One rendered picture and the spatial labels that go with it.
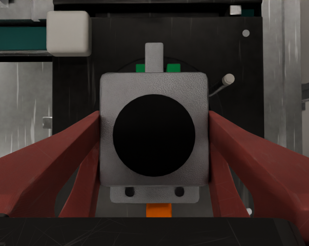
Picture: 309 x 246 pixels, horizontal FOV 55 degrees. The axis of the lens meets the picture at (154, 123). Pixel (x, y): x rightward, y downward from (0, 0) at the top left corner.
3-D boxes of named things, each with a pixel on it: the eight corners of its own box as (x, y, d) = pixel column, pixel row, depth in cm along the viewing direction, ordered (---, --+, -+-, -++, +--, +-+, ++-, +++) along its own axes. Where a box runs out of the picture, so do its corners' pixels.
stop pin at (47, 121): (63, 129, 38) (52, 128, 34) (53, 129, 38) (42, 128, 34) (63, 117, 38) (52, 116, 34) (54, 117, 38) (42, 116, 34)
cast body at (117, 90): (192, 194, 17) (217, 226, 10) (117, 194, 17) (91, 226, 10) (190, 53, 18) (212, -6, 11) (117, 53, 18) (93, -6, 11)
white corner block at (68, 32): (95, 60, 36) (87, 51, 32) (57, 60, 36) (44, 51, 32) (95, 22, 36) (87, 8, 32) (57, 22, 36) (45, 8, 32)
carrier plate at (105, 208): (259, 223, 35) (266, 230, 33) (56, 224, 35) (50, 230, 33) (257, 22, 36) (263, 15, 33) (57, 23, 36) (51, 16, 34)
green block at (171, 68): (176, 85, 31) (180, 76, 26) (165, 85, 31) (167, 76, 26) (176, 74, 31) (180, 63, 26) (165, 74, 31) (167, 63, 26)
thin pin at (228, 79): (213, 96, 31) (235, 83, 23) (206, 96, 31) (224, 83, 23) (213, 89, 31) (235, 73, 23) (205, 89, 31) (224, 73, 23)
